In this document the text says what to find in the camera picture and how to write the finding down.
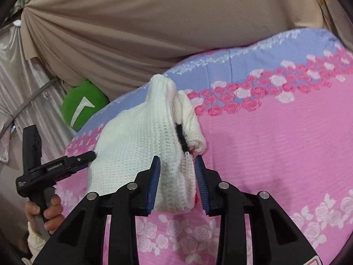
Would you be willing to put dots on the beige draped cloth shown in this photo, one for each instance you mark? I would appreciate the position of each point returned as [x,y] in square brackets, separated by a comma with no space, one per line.
[165,19]

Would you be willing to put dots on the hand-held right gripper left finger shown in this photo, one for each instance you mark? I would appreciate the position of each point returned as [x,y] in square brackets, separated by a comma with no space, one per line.
[154,185]

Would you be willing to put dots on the beige floral curtain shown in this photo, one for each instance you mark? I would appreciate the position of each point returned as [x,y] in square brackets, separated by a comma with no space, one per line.
[335,11]

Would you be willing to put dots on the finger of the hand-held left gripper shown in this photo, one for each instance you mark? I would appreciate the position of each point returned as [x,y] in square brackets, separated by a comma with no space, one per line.
[71,162]

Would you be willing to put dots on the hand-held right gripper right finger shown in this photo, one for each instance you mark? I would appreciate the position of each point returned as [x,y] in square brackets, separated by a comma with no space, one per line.
[200,185]

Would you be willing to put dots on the pink floral bed sheet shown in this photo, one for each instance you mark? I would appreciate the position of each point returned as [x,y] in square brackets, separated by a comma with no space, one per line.
[262,149]

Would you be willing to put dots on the person's left forearm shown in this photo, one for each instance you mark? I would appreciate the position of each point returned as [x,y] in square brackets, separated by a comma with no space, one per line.
[37,243]

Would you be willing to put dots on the person's left hand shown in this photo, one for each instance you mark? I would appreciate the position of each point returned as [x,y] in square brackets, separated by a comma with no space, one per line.
[53,212]

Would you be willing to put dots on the silver grey curtain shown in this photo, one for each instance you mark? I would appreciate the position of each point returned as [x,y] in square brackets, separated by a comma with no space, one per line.
[22,88]

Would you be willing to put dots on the green plush toy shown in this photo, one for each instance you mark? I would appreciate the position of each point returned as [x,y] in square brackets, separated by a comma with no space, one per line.
[82,105]

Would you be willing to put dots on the red white navy knit sweater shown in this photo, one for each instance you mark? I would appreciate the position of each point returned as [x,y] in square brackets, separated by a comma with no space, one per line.
[132,143]

